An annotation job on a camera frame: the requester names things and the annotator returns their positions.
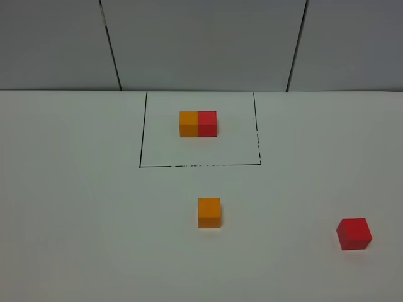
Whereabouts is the orange template block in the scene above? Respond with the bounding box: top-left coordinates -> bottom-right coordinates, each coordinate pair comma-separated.
179,111 -> 198,137

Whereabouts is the red template block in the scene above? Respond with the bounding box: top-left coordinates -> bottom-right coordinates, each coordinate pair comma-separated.
198,111 -> 217,137

